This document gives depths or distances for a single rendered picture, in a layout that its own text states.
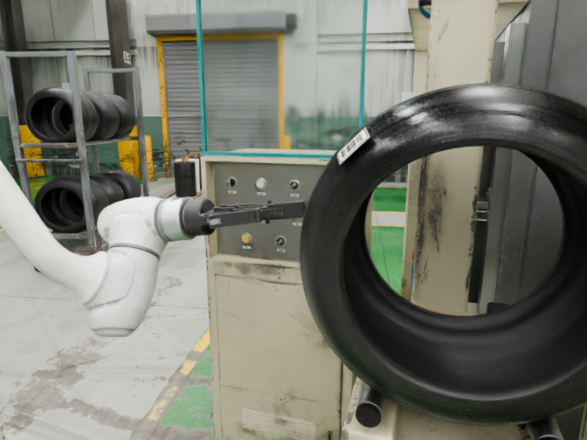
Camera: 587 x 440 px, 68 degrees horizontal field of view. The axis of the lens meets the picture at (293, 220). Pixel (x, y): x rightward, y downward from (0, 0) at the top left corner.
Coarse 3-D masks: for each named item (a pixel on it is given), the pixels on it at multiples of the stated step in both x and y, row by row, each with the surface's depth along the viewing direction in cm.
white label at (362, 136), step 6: (360, 132) 67; (366, 132) 65; (354, 138) 67; (360, 138) 65; (366, 138) 63; (348, 144) 67; (354, 144) 65; (360, 144) 64; (342, 150) 67; (348, 150) 66; (354, 150) 64; (342, 156) 66; (348, 156) 65
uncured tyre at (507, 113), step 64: (384, 128) 64; (448, 128) 60; (512, 128) 58; (576, 128) 56; (320, 192) 70; (576, 192) 80; (320, 256) 70; (576, 256) 83; (320, 320) 74; (384, 320) 95; (448, 320) 93; (512, 320) 89; (576, 320) 82; (384, 384) 72; (448, 384) 82; (512, 384) 78; (576, 384) 62
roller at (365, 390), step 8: (360, 392) 80; (368, 392) 77; (376, 392) 78; (360, 400) 76; (368, 400) 75; (376, 400) 76; (360, 408) 74; (368, 408) 74; (376, 408) 74; (360, 416) 74; (368, 416) 74; (376, 416) 74; (368, 424) 74; (376, 424) 74
